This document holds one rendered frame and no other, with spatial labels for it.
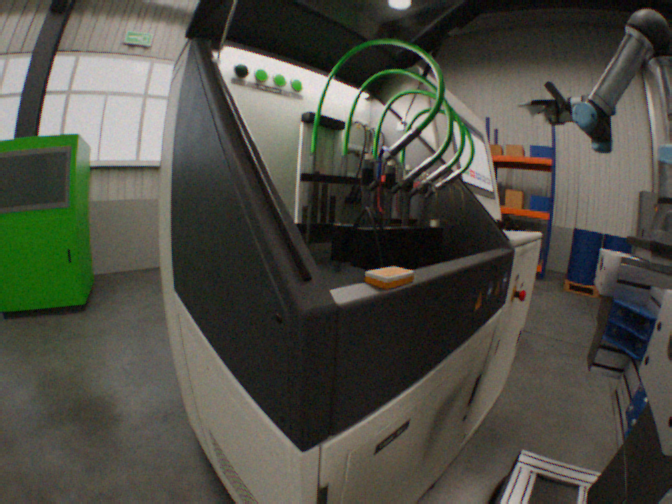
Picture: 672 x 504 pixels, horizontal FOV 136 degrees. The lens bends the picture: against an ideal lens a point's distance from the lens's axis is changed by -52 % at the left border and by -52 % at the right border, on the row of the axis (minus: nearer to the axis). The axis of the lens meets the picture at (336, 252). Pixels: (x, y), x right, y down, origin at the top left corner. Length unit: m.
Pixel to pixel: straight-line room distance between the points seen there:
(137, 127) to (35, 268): 2.43
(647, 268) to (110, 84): 4.93
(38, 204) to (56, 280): 0.69
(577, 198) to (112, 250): 8.55
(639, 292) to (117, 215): 4.54
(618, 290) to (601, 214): 6.37
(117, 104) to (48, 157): 1.85
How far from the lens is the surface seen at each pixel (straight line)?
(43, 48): 4.52
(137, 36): 4.86
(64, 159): 2.88
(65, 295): 3.01
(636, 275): 0.71
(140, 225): 4.31
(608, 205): 7.10
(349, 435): 0.35
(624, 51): 0.93
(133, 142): 4.39
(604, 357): 0.75
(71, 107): 4.55
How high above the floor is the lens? 1.03
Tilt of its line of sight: 11 degrees down
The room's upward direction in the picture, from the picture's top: 4 degrees clockwise
